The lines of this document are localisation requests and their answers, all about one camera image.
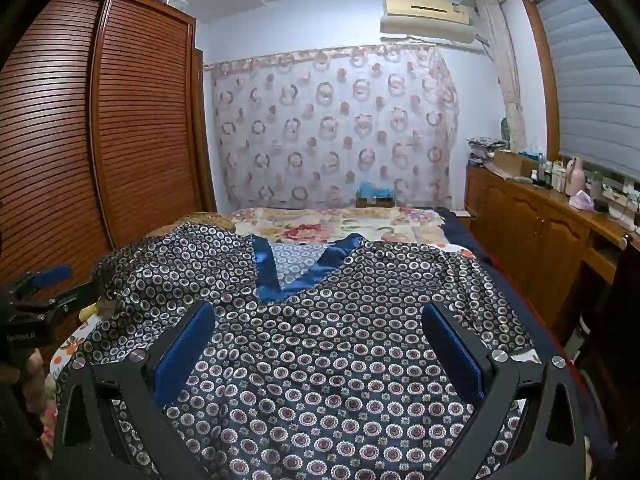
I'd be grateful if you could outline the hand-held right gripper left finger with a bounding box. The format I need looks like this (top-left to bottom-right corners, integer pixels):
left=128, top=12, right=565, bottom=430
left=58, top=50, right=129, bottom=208
left=52, top=300, right=217, bottom=480

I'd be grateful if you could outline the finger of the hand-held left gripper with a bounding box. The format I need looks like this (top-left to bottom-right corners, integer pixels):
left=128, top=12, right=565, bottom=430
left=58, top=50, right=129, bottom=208
left=25, top=264, right=72, bottom=288

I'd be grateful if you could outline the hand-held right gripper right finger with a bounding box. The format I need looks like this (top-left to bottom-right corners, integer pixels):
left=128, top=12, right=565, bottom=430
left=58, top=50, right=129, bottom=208
left=421, top=301, right=588, bottom=480

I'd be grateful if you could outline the navy circle-print garment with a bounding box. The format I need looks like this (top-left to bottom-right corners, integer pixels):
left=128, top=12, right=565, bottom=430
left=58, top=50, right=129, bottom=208
left=52, top=220, right=536, bottom=480

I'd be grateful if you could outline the person's left hand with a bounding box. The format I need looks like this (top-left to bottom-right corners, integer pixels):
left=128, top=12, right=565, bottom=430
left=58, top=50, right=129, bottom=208
left=22, top=355, right=51, bottom=401

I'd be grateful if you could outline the orange fruit print bedsheet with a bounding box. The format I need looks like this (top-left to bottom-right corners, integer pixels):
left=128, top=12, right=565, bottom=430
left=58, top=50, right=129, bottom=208
left=42, top=240, right=543, bottom=411

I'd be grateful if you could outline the brown textured pillow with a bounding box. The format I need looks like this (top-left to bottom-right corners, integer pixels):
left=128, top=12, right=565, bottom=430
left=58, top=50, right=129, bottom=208
left=170, top=212, right=236, bottom=233

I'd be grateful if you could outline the wooden sideboard cabinet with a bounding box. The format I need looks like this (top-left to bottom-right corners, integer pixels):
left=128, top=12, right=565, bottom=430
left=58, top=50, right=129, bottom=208
left=465, top=165, right=640, bottom=341

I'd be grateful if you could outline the floral blanket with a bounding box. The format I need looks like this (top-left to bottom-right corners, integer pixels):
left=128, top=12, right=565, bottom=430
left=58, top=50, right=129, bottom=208
left=220, top=206, right=451, bottom=261

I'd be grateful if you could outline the box with blue cloth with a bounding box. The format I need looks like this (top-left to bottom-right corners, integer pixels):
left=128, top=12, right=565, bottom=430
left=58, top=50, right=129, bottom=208
left=356, top=180, right=396, bottom=208

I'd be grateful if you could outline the wooden louvered wardrobe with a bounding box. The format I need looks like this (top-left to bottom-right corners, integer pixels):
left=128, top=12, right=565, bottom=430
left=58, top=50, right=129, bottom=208
left=0, top=0, right=218, bottom=361

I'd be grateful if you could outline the cardboard box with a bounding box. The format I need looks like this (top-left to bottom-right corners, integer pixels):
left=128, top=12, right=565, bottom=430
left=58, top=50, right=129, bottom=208
left=485, top=150, right=538, bottom=181

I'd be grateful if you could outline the stack of folded cloths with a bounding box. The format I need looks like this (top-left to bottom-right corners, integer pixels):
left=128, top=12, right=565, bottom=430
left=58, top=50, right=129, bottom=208
left=466, top=136, right=511, bottom=167

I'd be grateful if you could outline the pink thermos jug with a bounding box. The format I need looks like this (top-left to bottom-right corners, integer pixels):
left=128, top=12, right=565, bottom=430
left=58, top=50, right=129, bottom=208
left=565, top=157, right=585, bottom=196

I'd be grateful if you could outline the beige window curtain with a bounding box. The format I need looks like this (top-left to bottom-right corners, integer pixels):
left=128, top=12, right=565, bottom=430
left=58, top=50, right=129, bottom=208
left=475, top=0, right=528, bottom=153

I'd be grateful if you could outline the grey window blind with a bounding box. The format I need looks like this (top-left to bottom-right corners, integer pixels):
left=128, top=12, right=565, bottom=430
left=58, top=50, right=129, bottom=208
left=530, top=0, right=640, bottom=181

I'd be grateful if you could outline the power strip with cables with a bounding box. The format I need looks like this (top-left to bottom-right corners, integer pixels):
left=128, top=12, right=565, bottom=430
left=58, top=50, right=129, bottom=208
left=600, top=185, right=640, bottom=226

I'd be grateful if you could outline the ring-pattern sheer curtain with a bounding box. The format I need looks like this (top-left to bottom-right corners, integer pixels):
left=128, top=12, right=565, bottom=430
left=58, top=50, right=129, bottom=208
left=207, top=42, right=461, bottom=211

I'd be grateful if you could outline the beige wall air conditioner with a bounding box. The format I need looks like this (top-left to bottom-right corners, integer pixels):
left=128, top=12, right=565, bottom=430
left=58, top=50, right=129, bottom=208
left=380, top=0, right=478, bottom=51

